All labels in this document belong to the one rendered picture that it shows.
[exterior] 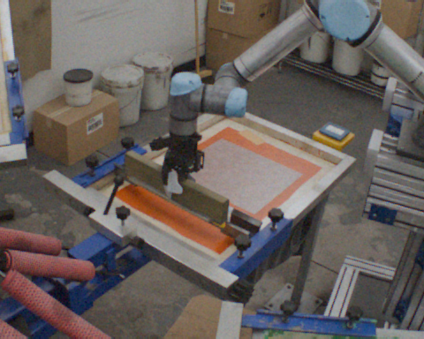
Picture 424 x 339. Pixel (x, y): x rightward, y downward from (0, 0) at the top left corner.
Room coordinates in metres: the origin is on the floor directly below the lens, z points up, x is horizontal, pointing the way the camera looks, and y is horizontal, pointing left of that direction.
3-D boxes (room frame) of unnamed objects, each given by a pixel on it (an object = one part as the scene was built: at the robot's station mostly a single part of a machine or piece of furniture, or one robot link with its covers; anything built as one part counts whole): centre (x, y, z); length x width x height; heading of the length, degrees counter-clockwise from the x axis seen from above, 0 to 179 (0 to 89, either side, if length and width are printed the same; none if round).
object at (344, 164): (1.57, -0.05, 0.97); 0.79 x 0.58 x 0.04; 146
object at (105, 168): (1.53, 0.32, 0.97); 0.30 x 0.05 x 0.07; 146
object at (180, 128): (1.34, 0.08, 1.27); 0.08 x 0.08 x 0.05
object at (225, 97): (1.35, -0.02, 1.35); 0.11 x 0.11 x 0.08; 85
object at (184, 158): (1.34, 0.07, 1.19); 0.09 x 0.08 x 0.12; 56
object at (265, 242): (1.21, -0.14, 0.97); 0.30 x 0.05 x 0.07; 146
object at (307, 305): (1.97, -0.47, 0.48); 0.22 x 0.22 x 0.96; 56
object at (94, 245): (1.10, 0.27, 1.02); 0.17 x 0.06 x 0.05; 146
